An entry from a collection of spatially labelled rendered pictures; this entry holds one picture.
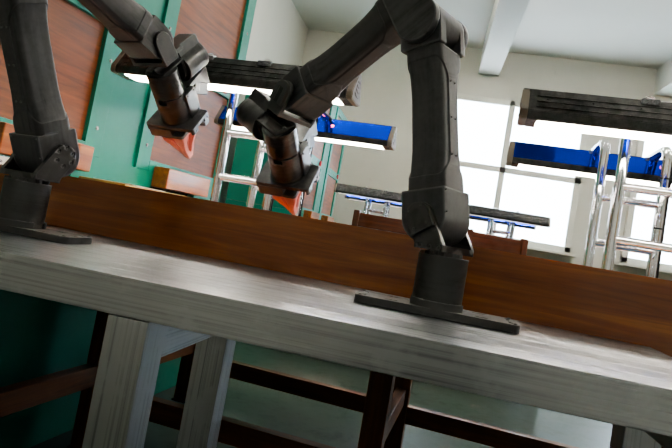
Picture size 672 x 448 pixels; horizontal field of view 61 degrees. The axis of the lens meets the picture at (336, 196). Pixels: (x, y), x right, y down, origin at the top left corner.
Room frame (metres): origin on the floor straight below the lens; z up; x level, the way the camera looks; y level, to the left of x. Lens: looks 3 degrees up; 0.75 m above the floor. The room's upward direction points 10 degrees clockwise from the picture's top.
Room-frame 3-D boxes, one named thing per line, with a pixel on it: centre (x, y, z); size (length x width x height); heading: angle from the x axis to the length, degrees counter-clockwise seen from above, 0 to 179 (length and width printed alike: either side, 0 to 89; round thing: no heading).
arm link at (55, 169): (0.83, 0.44, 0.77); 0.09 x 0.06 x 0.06; 62
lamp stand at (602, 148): (1.54, -0.77, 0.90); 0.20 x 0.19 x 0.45; 75
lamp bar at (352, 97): (1.33, 0.29, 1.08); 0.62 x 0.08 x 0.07; 75
